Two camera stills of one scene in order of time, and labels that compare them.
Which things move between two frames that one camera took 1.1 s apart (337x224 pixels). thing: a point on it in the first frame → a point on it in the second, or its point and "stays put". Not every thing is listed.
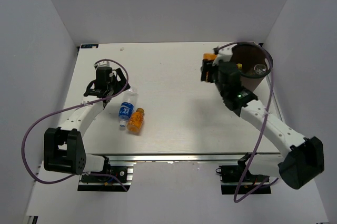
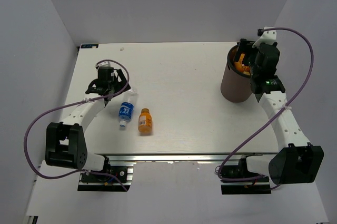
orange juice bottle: [209, 56] → [240, 67]
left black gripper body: [116, 86] stays put
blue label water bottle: [126, 107] stays put
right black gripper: [207, 66] → [246, 47]
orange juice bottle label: [136, 120] → [145, 122]
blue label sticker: [89, 46] stays put
